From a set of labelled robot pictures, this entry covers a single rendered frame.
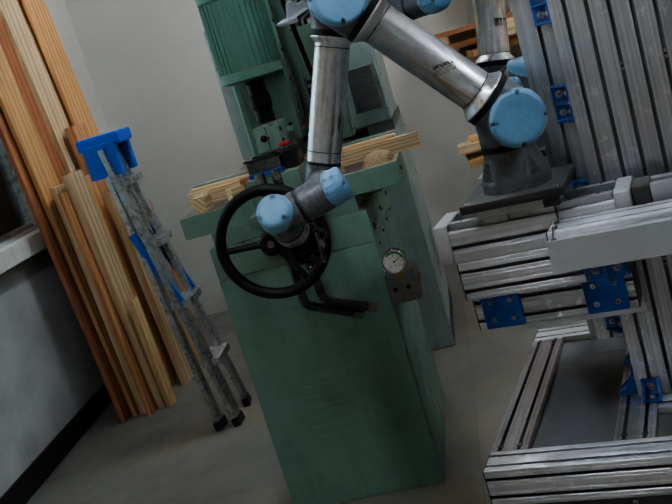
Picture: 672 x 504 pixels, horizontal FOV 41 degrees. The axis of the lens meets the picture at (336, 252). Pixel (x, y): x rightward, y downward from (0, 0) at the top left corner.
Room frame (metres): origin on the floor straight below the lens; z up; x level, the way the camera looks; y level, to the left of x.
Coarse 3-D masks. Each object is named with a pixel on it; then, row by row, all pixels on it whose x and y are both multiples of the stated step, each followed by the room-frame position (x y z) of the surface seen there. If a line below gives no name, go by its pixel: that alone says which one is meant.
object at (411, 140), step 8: (400, 136) 2.44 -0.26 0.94; (408, 136) 2.44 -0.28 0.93; (416, 136) 2.43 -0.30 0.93; (368, 144) 2.47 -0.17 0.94; (376, 144) 2.45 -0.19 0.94; (384, 144) 2.45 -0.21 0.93; (392, 144) 2.45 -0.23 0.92; (400, 144) 2.44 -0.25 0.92; (408, 144) 2.44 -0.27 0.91; (416, 144) 2.44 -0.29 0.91; (344, 152) 2.47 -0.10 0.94; (352, 152) 2.47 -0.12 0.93; (360, 152) 2.46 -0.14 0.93; (368, 152) 2.46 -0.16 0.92; (392, 152) 2.45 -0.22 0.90; (344, 160) 2.47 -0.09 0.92; (352, 160) 2.47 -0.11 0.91; (360, 160) 2.46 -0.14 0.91; (224, 184) 2.55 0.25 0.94; (232, 184) 2.53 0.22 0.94; (240, 184) 2.53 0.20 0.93; (216, 192) 2.54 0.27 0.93; (224, 192) 2.54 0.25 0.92; (216, 200) 2.54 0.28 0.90; (192, 208) 2.56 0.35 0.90
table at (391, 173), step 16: (400, 160) 2.41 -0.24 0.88; (352, 176) 2.31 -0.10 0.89; (368, 176) 2.31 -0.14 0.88; (384, 176) 2.30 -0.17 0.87; (400, 176) 2.29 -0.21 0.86; (240, 208) 2.37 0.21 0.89; (192, 224) 2.40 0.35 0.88; (208, 224) 2.39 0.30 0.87; (240, 224) 2.37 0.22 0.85; (256, 224) 2.27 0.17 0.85
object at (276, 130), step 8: (280, 120) 2.52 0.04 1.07; (256, 128) 2.47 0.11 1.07; (264, 128) 2.47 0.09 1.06; (272, 128) 2.46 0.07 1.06; (280, 128) 2.47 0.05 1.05; (256, 136) 2.47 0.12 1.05; (272, 136) 2.46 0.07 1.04; (280, 136) 2.46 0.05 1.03; (288, 136) 2.56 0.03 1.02; (264, 144) 2.47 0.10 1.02; (272, 144) 2.46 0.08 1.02; (264, 152) 2.47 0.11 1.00
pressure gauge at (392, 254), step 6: (390, 252) 2.24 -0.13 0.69; (396, 252) 2.24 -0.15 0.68; (402, 252) 2.25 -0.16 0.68; (384, 258) 2.25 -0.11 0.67; (390, 258) 2.24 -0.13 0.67; (396, 258) 2.24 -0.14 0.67; (402, 258) 2.24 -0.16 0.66; (384, 264) 2.25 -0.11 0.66; (390, 264) 2.25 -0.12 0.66; (396, 264) 2.24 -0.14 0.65; (402, 264) 2.24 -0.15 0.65; (390, 270) 2.25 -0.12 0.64; (396, 270) 2.24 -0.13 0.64; (402, 270) 2.24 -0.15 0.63
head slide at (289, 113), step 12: (264, 0) 2.61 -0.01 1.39; (276, 36) 2.63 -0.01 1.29; (288, 72) 2.65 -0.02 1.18; (240, 84) 2.61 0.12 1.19; (276, 84) 2.59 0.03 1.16; (288, 84) 2.60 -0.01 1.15; (276, 96) 2.59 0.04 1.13; (288, 96) 2.59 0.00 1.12; (276, 108) 2.59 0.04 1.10; (288, 108) 2.59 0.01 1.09; (252, 120) 2.61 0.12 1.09; (288, 120) 2.59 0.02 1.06; (300, 120) 2.61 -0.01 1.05; (252, 132) 2.61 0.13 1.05; (300, 132) 2.59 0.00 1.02
